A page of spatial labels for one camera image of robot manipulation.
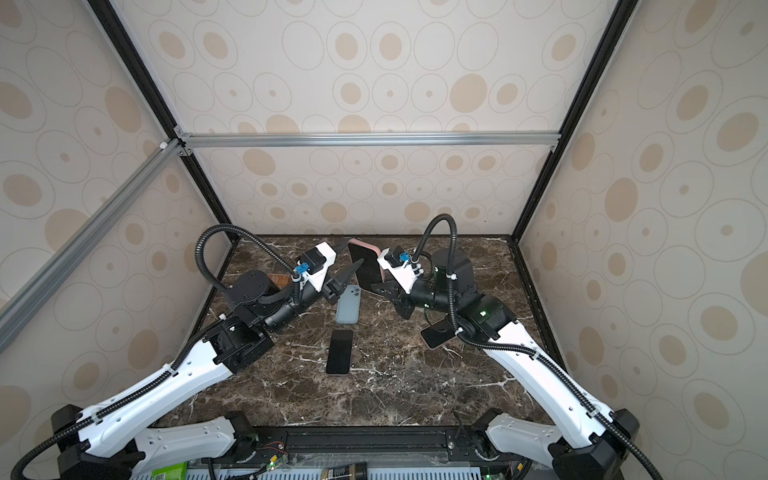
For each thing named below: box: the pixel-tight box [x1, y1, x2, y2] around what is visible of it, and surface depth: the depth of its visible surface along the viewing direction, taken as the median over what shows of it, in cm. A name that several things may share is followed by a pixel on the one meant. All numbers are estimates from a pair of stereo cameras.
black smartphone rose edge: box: [419, 316, 457, 350], surface depth 94 cm
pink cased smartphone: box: [348, 238, 385, 290], surface depth 58 cm
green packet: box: [152, 461, 189, 480], surface depth 70 cm
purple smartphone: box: [326, 330, 353, 374], surface depth 91 cm
